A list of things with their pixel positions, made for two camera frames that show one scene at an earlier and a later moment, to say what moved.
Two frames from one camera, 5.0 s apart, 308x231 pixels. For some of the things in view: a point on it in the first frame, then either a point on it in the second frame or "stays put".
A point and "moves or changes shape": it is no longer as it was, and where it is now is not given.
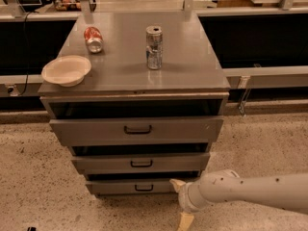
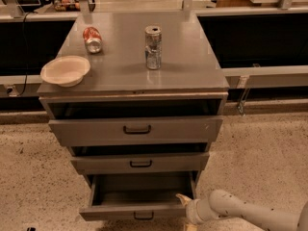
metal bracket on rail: x=243 y=84 stays put
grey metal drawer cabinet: x=149 y=109 stays put
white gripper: x=184 y=196 to x=192 y=210
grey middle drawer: x=94 y=164 stays put
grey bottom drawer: x=151 y=187 moves or changes shape
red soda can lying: x=94 y=39 stays put
